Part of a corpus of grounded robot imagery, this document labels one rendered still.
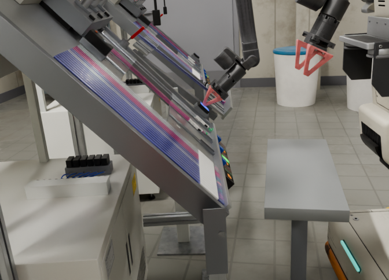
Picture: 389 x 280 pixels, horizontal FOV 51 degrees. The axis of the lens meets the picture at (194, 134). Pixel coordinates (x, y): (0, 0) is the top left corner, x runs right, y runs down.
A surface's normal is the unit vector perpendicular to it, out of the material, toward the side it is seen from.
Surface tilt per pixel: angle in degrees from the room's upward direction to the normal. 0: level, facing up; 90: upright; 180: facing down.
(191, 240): 0
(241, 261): 0
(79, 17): 90
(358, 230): 0
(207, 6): 90
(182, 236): 90
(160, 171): 90
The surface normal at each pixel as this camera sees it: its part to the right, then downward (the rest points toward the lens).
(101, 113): 0.01, 0.32
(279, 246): -0.07, -0.95
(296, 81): -0.20, 0.39
